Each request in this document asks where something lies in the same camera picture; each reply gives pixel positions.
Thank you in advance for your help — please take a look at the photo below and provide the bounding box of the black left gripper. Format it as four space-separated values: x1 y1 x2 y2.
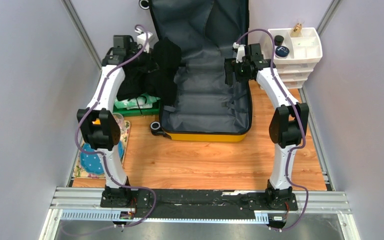
126 45 159 74

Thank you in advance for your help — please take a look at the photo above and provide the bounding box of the black garment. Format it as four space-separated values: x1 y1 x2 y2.
144 37 182 106
116 59 153 101

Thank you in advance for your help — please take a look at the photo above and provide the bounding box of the green garment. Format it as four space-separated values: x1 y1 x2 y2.
114 93 160 109

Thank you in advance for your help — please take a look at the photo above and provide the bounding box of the blue round cream jar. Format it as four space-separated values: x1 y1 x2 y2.
274 45 290 59

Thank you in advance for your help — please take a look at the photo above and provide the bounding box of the small black jar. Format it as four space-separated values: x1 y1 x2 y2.
273 35 285 47

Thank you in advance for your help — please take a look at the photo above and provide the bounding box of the yellow Pikachu hard-shell suitcase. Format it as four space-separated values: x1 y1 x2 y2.
149 0 253 142

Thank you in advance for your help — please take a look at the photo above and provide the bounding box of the frosted gold pump bottle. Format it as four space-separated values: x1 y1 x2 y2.
289 22 303 38

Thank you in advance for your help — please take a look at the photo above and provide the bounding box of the white towel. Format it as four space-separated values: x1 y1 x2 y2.
124 102 153 110

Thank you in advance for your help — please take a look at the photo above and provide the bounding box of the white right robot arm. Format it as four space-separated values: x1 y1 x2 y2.
224 42 309 210

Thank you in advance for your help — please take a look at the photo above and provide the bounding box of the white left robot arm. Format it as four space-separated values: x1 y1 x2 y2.
76 32 152 208

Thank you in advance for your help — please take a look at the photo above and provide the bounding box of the green plastic tray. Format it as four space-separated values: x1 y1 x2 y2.
113 101 160 117

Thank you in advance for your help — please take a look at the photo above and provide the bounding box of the clear plastic cup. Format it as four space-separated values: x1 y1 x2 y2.
112 112 127 135

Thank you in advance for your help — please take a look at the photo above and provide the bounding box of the white plastic drawer organizer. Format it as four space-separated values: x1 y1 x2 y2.
268 27 323 89

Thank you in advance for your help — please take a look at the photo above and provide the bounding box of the yellow bowl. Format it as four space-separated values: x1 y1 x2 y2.
92 118 101 125

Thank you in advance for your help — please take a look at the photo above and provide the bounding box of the blue polka dot plate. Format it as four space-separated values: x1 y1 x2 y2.
79 141 124 175

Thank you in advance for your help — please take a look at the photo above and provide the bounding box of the floral placemat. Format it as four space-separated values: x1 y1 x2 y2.
73 120 131 179

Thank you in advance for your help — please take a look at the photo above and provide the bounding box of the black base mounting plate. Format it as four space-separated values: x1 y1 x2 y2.
99 188 299 228

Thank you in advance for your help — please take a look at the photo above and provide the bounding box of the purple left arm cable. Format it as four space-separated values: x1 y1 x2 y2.
75 24 157 229

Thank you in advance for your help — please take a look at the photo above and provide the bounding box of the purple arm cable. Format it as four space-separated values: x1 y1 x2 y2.
235 28 309 232
75 24 157 229

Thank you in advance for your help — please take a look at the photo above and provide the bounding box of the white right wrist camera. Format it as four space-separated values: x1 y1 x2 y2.
232 42 246 63

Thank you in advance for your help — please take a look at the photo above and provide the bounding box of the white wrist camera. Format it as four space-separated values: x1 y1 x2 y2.
232 42 246 63
135 30 154 53

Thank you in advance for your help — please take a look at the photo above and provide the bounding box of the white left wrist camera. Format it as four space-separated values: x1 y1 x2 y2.
135 30 154 53

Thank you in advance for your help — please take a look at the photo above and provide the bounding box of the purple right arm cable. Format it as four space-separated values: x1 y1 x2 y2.
235 28 309 232

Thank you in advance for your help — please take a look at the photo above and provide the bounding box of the aluminium frame rail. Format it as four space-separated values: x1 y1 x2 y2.
39 187 360 240

